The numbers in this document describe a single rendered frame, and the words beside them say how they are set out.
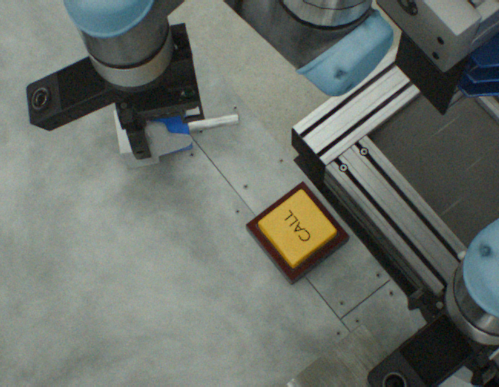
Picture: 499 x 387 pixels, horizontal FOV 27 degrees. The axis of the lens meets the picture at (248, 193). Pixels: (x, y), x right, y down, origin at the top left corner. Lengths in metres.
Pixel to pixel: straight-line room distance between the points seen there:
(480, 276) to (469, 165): 1.07
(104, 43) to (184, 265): 0.36
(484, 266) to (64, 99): 0.45
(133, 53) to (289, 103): 1.19
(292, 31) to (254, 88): 1.26
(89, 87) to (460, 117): 0.97
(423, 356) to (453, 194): 0.89
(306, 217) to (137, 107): 0.23
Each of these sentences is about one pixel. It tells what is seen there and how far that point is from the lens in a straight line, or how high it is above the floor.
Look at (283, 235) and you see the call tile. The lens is 1.09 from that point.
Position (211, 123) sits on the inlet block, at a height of 0.83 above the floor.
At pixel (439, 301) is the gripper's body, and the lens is 0.94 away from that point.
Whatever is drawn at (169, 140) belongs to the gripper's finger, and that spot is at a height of 0.89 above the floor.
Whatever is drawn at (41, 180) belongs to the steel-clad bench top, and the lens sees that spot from 1.18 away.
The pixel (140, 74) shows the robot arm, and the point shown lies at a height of 1.07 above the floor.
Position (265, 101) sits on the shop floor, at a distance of 2.04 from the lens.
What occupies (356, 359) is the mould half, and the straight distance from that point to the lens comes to 1.02.
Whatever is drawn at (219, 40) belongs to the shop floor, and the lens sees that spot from 2.09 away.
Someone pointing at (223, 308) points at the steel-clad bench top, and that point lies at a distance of 1.12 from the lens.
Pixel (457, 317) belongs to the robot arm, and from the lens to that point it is 0.85.
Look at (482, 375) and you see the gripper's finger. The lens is 0.97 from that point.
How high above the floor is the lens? 1.90
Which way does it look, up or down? 73 degrees down
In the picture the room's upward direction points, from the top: 7 degrees counter-clockwise
